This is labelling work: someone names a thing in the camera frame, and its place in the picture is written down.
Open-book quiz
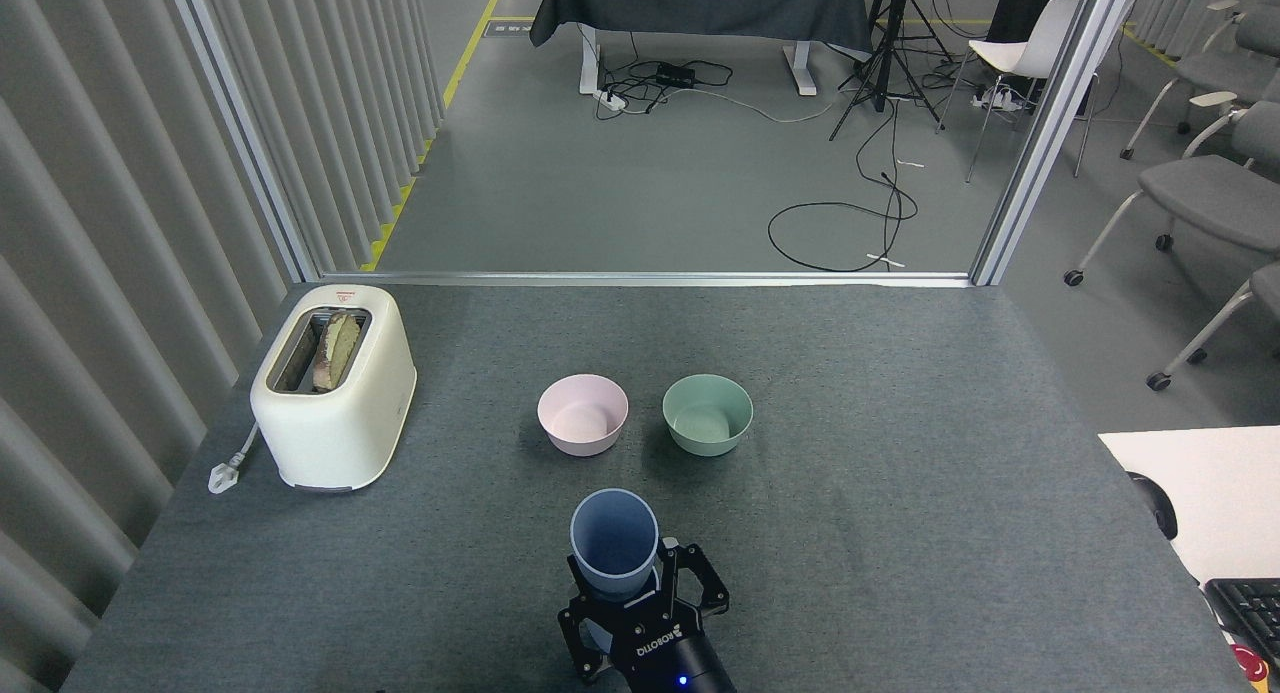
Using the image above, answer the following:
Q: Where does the green bowl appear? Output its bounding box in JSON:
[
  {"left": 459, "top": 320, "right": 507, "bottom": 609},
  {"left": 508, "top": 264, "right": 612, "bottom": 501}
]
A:
[{"left": 662, "top": 374, "right": 754, "bottom": 458}]

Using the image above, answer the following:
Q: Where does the pink bowl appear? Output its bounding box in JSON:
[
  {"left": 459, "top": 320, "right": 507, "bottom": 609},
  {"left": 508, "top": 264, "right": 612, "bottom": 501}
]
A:
[{"left": 537, "top": 374, "right": 630, "bottom": 458}]

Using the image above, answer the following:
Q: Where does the black floor cable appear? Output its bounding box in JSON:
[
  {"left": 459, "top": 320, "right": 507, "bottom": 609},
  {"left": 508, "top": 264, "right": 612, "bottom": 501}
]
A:
[{"left": 767, "top": 103, "right": 919, "bottom": 274}]

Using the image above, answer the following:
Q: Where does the table with dark cloth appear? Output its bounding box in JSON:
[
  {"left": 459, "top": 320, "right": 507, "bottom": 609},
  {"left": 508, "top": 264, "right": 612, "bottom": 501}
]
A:
[{"left": 529, "top": 0, "right": 874, "bottom": 97}]

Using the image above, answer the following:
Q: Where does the black tripod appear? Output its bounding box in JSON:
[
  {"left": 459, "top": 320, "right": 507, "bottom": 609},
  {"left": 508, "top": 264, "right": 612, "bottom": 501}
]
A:
[{"left": 828, "top": 0, "right": 956, "bottom": 142}]

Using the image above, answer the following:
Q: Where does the white plastic chair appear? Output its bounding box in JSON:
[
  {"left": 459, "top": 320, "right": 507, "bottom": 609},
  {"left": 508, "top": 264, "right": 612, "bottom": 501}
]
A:
[{"left": 937, "top": 0, "right": 1101, "bottom": 184}]

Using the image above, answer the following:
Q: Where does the white toaster cable with plug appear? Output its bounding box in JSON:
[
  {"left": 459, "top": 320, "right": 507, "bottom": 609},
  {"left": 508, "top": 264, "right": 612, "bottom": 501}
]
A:
[{"left": 207, "top": 421, "right": 261, "bottom": 496}]

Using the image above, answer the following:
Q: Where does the black round device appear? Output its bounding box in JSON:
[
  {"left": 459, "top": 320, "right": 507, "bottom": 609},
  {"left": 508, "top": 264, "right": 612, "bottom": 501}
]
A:
[{"left": 1127, "top": 471, "right": 1179, "bottom": 541}]

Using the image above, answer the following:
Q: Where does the silver frame post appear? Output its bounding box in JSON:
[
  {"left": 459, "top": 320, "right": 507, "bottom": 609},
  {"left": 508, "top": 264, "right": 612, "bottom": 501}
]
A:
[
  {"left": 163, "top": 0, "right": 323, "bottom": 282},
  {"left": 968, "top": 0, "right": 1141, "bottom": 287}
]

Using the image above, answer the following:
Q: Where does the grey office chair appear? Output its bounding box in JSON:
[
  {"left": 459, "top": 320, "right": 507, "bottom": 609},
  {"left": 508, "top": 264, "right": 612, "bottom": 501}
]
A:
[
  {"left": 1063, "top": 101, "right": 1280, "bottom": 287},
  {"left": 1120, "top": 1, "right": 1280, "bottom": 161},
  {"left": 1146, "top": 263, "right": 1280, "bottom": 392}
]

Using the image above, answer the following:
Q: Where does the black keyboard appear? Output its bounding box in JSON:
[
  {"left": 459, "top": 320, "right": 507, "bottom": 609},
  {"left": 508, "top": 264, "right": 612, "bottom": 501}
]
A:
[{"left": 1203, "top": 577, "right": 1280, "bottom": 669}]

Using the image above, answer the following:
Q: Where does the silver frame rail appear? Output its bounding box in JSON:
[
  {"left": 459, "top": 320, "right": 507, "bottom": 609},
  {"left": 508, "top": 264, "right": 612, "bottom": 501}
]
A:
[{"left": 318, "top": 270, "right": 976, "bottom": 289}]

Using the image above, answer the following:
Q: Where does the cream white toaster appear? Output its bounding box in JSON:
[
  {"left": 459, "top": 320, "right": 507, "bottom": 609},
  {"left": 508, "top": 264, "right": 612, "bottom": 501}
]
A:
[{"left": 250, "top": 284, "right": 418, "bottom": 494}]

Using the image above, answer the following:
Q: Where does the toasted bread slice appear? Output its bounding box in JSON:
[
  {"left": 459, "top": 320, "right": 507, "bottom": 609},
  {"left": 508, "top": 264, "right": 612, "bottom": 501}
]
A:
[{"left": 311, "top": 311, "right": 363, "bottom": 394}]

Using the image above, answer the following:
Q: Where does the white desk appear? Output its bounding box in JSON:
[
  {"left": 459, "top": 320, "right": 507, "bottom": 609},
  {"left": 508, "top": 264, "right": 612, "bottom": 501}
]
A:
[{"left": 1098, "top": 425, "right": 1280, "bottom": 586}]

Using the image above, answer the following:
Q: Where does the light blue plastic cup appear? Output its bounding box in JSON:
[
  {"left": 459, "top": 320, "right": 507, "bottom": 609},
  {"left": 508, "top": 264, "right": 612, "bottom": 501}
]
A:
[{"left": 570, "top": 488, "right": 662, "bottom": 601}]

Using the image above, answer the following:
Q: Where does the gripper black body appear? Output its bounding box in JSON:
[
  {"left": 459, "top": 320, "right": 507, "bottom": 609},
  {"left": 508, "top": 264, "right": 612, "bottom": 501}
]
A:
[{"left": 606, "top": 599, "right": 739, "bottom": 693}]

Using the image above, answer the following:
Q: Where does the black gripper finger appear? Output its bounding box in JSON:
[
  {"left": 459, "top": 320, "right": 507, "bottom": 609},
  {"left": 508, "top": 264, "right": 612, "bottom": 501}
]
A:
[
  {"left": 556, "top": 565, "right": 627, "bottom": 686},
  {"left": 655, "top": 539, "right": 732, "bottom": 620}
]

